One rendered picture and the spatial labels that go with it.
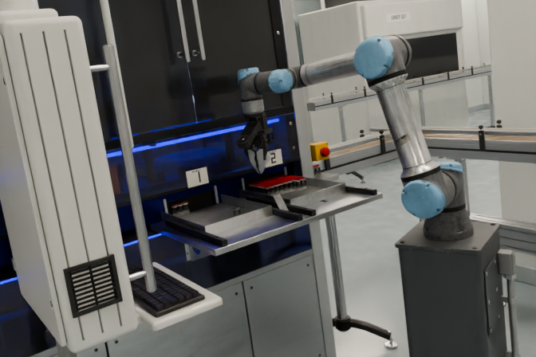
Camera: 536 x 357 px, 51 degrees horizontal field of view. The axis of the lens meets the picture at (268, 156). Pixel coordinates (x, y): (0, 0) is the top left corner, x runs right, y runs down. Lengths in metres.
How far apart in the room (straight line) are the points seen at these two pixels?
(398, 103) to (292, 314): 1.12
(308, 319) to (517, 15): 1.85
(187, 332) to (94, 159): 1.01
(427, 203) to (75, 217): 0.93
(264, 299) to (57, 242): 1.16
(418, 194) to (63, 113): 0.96
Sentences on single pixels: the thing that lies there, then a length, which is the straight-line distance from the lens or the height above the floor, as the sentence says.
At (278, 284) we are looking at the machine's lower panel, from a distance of 2.33.
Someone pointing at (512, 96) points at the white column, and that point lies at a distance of 3.25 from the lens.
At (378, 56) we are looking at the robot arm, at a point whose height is 1.36.
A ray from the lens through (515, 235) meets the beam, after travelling 2.70.
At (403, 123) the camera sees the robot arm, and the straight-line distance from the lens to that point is 1.63.
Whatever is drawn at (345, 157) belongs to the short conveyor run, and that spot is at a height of 0.92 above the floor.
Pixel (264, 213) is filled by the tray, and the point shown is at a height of 0.90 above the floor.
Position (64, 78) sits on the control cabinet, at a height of 1.42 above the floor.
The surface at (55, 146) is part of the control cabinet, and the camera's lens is 1.30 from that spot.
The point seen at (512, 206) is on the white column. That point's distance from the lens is 3.39.
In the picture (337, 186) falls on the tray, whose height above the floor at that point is 0.91.
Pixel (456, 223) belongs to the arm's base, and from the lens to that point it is 1.80.
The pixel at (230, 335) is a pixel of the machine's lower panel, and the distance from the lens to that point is 2.27.
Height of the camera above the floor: 1.39
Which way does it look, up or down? 9 degrees down
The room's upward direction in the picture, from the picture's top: 8 degrees counter-clockwise
